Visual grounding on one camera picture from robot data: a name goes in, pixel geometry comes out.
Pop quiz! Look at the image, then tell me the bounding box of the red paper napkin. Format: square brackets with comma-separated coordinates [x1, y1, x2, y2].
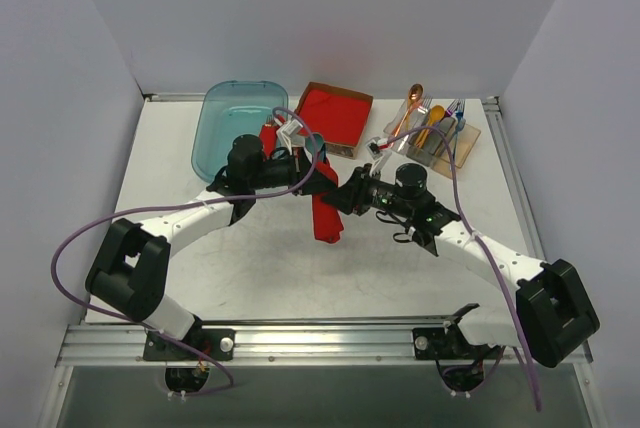
[312, 159, 344, 244]

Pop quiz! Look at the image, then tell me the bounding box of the teal plastic spoon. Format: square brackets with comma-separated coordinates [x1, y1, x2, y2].
[305, 132, 327, 163]

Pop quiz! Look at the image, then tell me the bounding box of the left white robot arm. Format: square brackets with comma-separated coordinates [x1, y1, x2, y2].
[85, 134, 344, 359]

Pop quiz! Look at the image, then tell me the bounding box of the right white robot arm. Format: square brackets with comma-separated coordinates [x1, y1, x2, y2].
[322, 163, 600, 368]

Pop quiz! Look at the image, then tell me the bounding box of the rolled red napkin bundle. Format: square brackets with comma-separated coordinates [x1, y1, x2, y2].
[259, 115, 280, 159]

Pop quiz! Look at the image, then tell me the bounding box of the red napkin stack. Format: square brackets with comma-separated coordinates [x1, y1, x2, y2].
[297, 88, 372, 145]

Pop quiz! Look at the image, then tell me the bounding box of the cardboard napkin box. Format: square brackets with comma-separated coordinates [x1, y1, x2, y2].
[294, 80, 375, 161]

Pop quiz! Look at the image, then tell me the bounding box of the teal plastic basin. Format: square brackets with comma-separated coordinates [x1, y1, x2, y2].
[191, 80, 289, 183]

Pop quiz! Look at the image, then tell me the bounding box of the clear utensil organizer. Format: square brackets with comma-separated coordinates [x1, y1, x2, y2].
[383, 100, 481, 178]

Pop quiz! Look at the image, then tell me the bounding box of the yellow plastic spoon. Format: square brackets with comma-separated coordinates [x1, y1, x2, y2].
[415, 105, 446, 149]

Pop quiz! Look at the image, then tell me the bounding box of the silver fork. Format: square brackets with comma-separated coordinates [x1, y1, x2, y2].
[415, 95, 433, 122]

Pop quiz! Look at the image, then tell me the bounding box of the blue plastic fork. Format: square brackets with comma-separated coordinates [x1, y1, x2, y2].
[451, 112, 466, 169]

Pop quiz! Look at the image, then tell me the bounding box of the copper metallic spoon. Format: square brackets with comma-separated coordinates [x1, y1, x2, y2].
[393, 83, 424, 136]

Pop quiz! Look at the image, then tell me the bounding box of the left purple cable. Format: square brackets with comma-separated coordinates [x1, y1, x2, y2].
[51, 106, 321, 395]

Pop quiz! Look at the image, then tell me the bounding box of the purple cable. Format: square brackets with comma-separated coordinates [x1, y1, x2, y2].
[51, 106, 321, 395]
[384, 128, 544, 413]

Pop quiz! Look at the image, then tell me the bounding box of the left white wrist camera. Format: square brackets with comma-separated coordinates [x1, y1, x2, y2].
[276, 118, 306, 154]

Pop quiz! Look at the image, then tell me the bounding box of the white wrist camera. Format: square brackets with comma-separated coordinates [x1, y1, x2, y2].
[365, 137, 391, 177]
[276, 118, 306, 154]

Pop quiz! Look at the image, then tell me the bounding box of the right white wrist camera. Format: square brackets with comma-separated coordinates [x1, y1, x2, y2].
[365, 137, 391, 177]

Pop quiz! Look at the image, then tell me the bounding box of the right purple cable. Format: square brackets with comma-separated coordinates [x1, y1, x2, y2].
[384, 128, 544, 413]

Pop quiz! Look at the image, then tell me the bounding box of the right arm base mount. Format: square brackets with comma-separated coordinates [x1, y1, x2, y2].
[411, 322, 499, 362]

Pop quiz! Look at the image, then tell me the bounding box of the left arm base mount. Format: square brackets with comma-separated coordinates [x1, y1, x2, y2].
[142, 327, 236, 362]

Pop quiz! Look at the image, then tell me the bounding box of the aluminium frame rail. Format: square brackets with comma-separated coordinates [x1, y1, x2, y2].
[85, 97, 555, 366]

